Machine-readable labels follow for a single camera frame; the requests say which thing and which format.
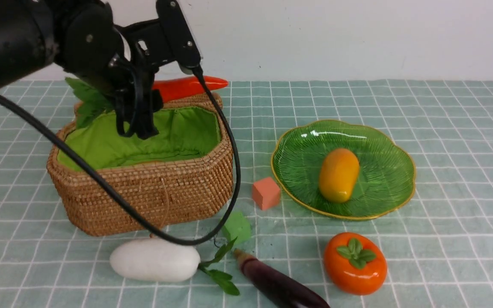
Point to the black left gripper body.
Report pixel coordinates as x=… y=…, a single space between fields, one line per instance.
x=96 y=51

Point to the orange carrot with leaves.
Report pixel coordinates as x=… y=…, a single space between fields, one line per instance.
x=92 y=103

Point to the white radish with leaves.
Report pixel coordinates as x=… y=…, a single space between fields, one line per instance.
x=157 y=260

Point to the yellow orange mango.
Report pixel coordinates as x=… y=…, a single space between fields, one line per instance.
x=338 y=175

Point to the purple eggplant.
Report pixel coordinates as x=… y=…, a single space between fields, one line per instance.
x=279 y=288

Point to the orange persimmon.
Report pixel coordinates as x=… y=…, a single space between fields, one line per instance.
x=355 y=264

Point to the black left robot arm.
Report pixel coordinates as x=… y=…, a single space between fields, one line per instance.
x=29 y=37

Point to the woven wicker basket green lining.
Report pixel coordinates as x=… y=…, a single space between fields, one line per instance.
x=183 y=174

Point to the woven wicker basket lid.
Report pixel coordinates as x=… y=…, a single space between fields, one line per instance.
x=195 y=100

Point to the orange foam cube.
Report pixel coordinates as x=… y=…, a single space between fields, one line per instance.
x=266 y=193

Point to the green foam cube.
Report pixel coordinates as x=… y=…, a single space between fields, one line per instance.
x=237 y=228

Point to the green glass leaf plate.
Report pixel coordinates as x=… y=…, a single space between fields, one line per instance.
x=387 y=173

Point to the green checkered tablecloth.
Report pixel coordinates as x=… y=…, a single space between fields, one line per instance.
x=438 y=247

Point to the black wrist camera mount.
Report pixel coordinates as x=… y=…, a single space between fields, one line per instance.
x=164 y=40

